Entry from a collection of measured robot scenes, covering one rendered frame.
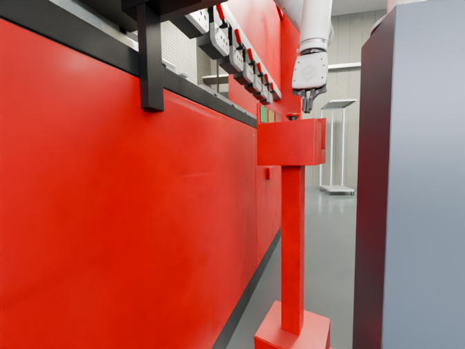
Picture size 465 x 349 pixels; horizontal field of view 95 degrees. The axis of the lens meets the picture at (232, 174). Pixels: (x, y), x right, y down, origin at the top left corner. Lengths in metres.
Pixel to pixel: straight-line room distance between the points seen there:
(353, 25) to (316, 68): 4.86
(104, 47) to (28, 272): 0.31
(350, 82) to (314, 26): 4.44
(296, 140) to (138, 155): 0.39
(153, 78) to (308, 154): 0.40
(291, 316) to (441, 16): 0.84
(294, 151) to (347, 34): 4.98
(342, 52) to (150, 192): 5.12
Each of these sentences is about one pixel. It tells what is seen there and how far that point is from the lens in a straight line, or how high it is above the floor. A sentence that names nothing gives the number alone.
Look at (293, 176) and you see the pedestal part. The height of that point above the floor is 0.62.
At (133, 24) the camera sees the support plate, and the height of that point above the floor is 0.99.
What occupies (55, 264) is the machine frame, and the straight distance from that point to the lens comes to 0.36.
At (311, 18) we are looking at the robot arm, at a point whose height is 1.08.
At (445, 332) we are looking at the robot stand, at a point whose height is 0.28.
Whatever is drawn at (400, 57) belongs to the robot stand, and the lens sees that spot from 0.63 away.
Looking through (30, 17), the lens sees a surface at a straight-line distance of 0.37.
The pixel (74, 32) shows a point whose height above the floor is 0.85.
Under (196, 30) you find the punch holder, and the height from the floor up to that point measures 1.16.
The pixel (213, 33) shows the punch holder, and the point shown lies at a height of 1.19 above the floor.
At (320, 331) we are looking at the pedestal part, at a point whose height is 0.12.
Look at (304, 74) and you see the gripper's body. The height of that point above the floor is 0.94.
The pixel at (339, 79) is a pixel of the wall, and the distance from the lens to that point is 5.17.
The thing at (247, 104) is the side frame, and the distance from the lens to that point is 2.67.
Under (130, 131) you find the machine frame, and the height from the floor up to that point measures 0.73.
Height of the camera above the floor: 0.68
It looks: 4 degrees down
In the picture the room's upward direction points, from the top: 1 degrees counter-clockwise
